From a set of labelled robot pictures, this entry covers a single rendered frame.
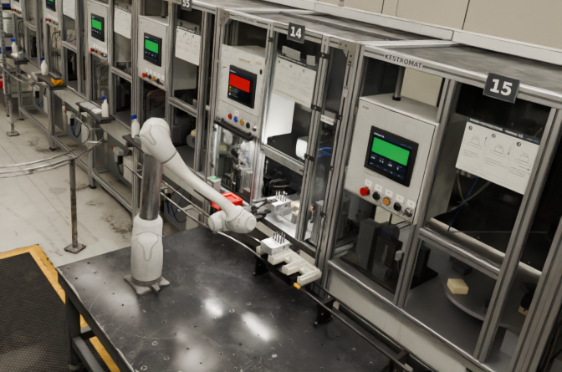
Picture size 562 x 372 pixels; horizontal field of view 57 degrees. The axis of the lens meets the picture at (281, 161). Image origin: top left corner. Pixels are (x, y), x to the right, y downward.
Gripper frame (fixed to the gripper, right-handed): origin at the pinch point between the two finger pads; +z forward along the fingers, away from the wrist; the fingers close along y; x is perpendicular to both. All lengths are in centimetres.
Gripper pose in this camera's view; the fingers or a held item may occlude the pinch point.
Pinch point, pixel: (271, 205)
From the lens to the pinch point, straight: 296.4
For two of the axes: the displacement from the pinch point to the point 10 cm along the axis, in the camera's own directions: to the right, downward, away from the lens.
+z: 7.6, -1.9, 6.3
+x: -6.5, -3.5, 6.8
